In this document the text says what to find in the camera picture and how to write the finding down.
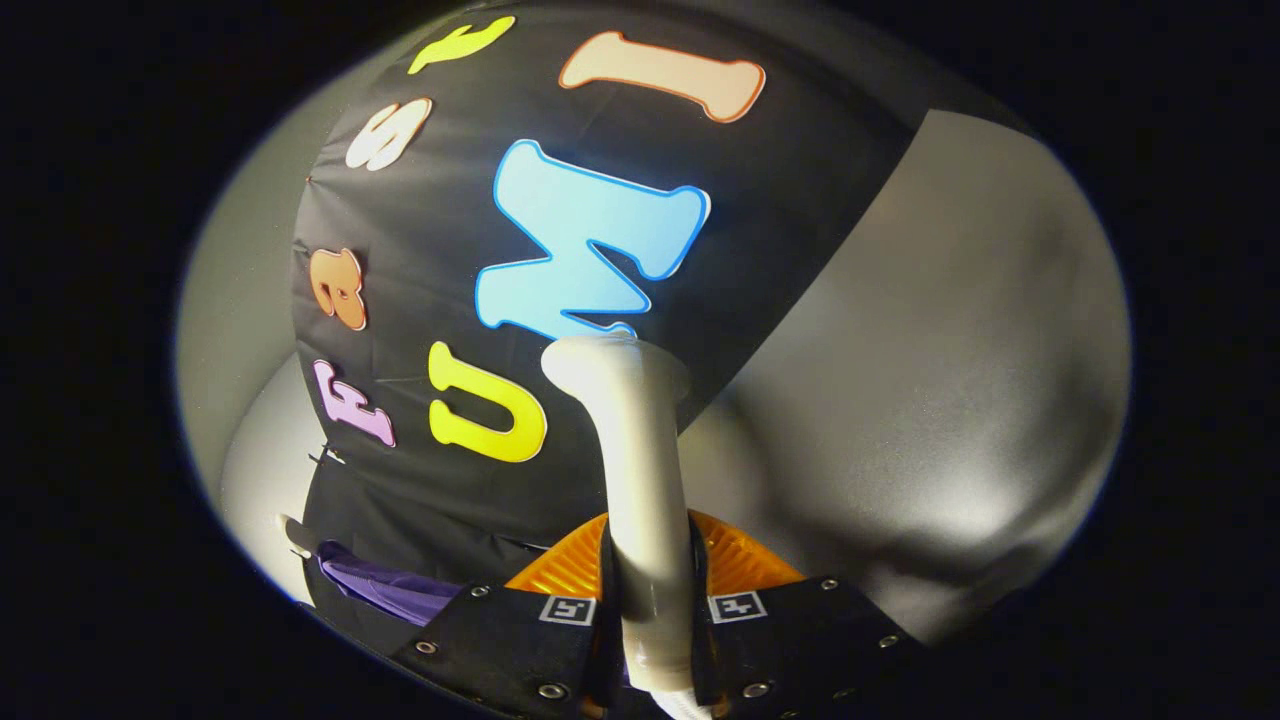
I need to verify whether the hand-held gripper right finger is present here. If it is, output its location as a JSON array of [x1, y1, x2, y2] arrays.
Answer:
[[685, 510, 931, 720]]

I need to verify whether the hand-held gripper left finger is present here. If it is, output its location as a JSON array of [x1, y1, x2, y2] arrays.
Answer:
[[390, 512, 623, 720]]

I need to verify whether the purple corduroy jacket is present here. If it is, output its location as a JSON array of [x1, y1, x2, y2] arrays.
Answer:
[[318, 540, 467, 627]]

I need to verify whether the white garment steamer head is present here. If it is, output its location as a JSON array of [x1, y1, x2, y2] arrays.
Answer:
[[540, 335, 701, 695]]

